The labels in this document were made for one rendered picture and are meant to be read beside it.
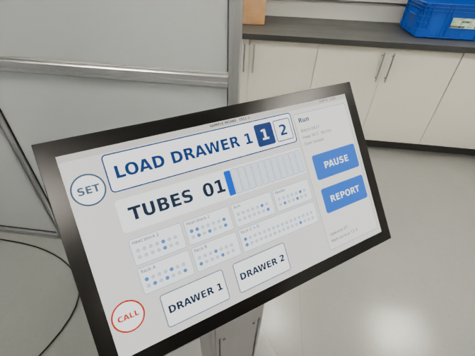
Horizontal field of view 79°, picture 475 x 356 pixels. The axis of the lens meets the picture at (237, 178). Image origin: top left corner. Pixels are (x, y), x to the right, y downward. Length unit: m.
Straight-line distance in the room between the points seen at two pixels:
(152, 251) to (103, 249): 0.06
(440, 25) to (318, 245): 2.35
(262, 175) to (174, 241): 0.17
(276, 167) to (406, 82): 2.21
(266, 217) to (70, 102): 1.05
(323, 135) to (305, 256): 0.21
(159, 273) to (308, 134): 0.32
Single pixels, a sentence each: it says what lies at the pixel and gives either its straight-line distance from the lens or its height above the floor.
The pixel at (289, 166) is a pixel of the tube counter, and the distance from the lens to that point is 0.49.
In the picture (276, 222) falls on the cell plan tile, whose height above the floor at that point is 1.05.
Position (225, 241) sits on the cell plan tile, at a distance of 0.44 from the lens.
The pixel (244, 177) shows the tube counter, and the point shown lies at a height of 1.11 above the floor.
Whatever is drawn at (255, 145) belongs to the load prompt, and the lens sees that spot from 0.46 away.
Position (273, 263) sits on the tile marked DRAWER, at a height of 1.00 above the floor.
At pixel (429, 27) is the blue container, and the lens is 2.70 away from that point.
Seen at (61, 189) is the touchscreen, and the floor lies 1.15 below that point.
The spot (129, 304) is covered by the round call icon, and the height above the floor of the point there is 1.03.
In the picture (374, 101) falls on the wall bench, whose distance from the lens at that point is 2.61.
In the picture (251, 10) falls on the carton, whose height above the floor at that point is 1.00.
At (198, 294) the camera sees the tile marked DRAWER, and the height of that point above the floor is 1.01.
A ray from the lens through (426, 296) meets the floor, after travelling 1.90.
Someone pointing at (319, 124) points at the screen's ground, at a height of 1.15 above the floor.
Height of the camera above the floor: 1.39
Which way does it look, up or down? 39 degrees down
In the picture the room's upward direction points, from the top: 2 degrees clockwise
